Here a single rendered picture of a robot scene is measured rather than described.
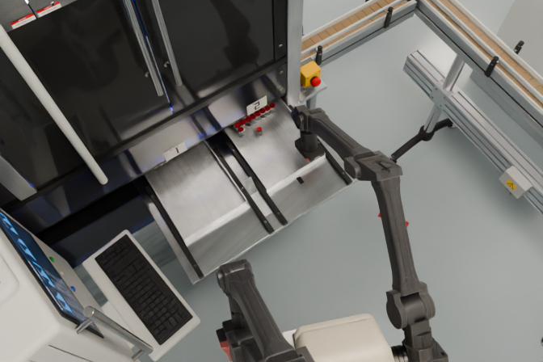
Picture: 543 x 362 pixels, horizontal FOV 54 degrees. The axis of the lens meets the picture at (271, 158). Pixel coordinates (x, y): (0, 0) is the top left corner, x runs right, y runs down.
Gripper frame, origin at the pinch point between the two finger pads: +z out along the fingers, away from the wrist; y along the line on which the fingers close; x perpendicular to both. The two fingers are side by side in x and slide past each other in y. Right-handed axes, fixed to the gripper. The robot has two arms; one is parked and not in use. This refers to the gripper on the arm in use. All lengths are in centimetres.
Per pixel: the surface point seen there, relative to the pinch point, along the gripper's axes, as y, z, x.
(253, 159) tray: 13.7, 1.0, 16.7
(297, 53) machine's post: 20.9, -31.4, -10.8
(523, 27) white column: 22, 33, -143
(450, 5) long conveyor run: 27, -6, -91
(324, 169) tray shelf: -4.0, 3.9, -3.2
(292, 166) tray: 3.3, 2.6, 5.8
